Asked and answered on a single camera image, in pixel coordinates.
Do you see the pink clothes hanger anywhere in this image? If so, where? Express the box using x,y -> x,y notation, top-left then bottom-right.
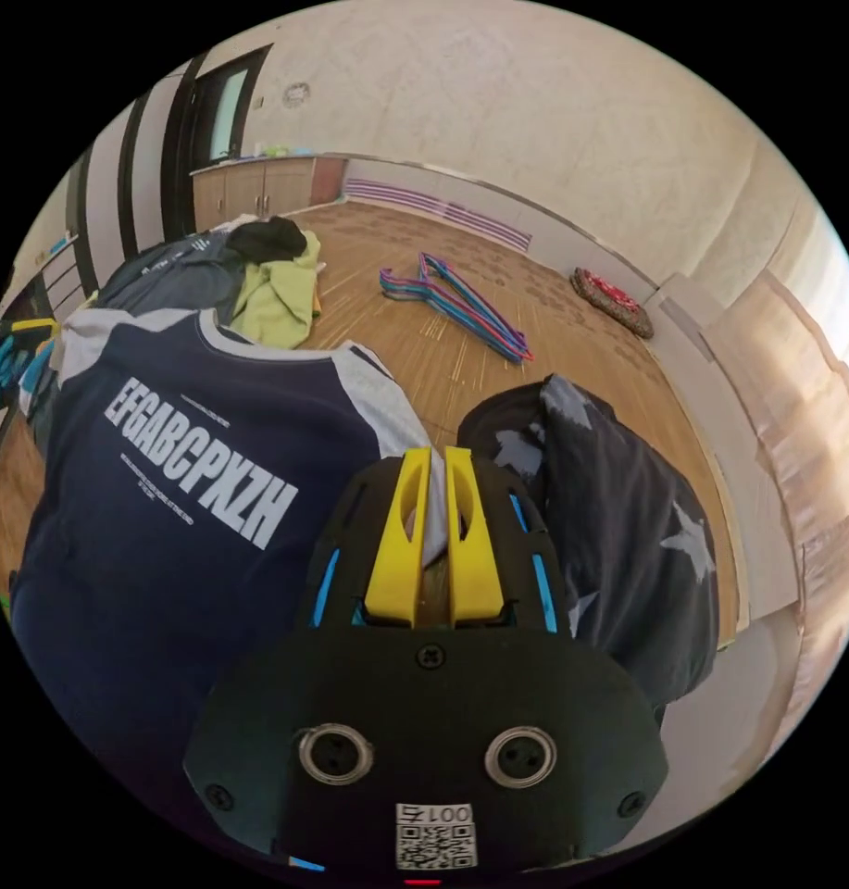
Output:
379,269 -> 536,363

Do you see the wooden cupboard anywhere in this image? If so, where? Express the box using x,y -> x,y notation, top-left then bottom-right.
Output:
190,154 -> 350,234

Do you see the dark framed door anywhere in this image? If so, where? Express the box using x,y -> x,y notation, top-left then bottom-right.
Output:
162,43 -> 277,242

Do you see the round red patterned cushion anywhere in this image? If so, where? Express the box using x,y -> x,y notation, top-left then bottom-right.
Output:
569,267 -> 656,341

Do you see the navy shirt with white sleeves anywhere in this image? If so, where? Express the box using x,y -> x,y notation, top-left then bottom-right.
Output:
8,305 -> 449,824

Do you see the dark garment with star print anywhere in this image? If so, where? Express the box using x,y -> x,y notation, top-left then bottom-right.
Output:
456,373 -> 721,728

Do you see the purple clothes hanger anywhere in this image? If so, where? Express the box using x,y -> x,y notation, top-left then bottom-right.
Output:
418,251 -> 531,353

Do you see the beige curtain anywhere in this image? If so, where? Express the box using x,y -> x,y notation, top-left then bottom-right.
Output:
701,267 -> 849,703

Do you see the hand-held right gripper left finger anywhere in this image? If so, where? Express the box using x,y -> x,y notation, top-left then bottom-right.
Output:
364,448 -> 433,625

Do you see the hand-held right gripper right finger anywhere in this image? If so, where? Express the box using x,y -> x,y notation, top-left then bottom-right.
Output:
443,446 -> 506,627

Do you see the pile of clothes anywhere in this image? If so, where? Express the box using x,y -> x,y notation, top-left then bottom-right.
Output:
94,215 -> 325,350

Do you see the blue clothes hanger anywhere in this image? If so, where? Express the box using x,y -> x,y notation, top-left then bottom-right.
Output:
381,276 -> 527,365

